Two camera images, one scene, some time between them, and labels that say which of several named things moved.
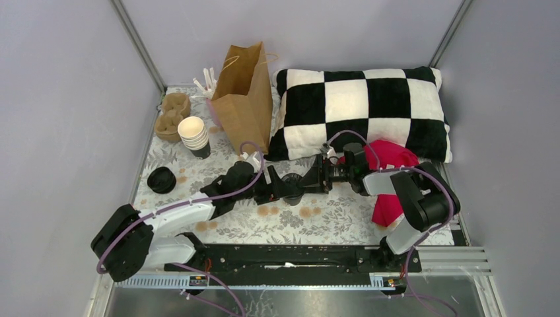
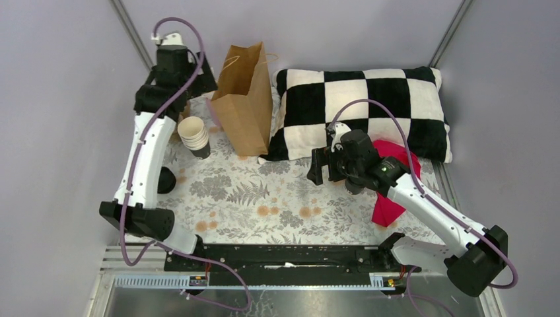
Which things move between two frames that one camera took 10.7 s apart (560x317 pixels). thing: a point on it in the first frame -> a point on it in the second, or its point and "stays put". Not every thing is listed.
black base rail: [296, 265] stays put
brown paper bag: [243, 99] stays put
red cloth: [388, 209] stays put
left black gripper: [277, 189] -> [204, 82]
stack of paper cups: [194, 136] stays put
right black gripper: [315, 181] -> [323, 156]
